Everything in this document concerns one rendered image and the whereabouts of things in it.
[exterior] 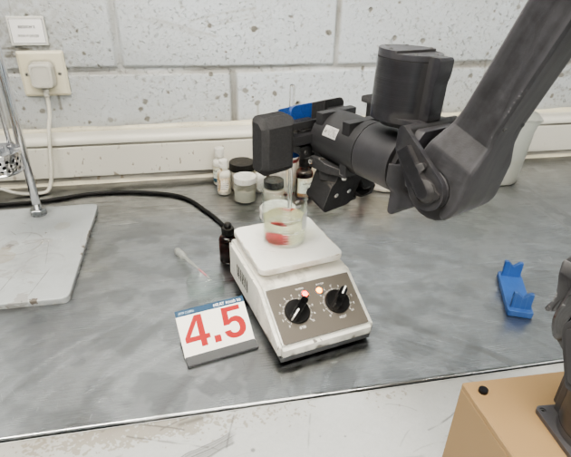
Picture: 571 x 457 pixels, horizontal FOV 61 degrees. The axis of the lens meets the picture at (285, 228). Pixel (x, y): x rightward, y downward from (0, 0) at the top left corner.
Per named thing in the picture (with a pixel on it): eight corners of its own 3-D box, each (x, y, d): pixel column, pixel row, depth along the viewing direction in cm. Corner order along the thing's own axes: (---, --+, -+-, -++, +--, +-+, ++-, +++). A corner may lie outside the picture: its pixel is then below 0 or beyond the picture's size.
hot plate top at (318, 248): (344, 258, 65) (344, 253, 64) (260, 277, 61) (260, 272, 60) (306, 219, 75) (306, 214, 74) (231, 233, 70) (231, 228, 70)
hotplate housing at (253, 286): (372, 339, 63) (379, 289, 59) (279, 367, 58) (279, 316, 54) (301, 254, 81) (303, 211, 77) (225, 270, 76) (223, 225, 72)
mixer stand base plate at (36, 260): (69, 303, 68) (68, 296, 68) (-89, 318, 65) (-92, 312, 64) (99, 208, 94) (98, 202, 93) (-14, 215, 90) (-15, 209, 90)
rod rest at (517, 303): (532, 319, 67) (539, 298, 65) (506, 316, 68) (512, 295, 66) (518, 278, 75) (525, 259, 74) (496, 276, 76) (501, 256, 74)
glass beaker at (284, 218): (297, 227, 71) (299, 173, 67) (314, 248, 66) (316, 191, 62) (251, 233, 69) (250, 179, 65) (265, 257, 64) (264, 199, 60)
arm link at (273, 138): (299, 137, 43) (297, 199, 46) (436, 106, 52) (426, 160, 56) (249, 114, 49) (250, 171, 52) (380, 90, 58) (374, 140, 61)
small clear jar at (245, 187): (255, 194, 100) (255, 170, 98) (257, 204, 96) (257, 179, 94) (233, 195, 100) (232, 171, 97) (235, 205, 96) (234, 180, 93)
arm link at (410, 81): (488, 198, 44) (526, 63, 39) (433, 219, 40) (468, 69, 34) (392, 160, 52) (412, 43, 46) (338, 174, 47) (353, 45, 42)
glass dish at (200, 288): (220, 277, 74) (219, 266, 73) (228, 299, 70) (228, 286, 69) (184, 284, 73) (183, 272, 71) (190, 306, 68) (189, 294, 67)
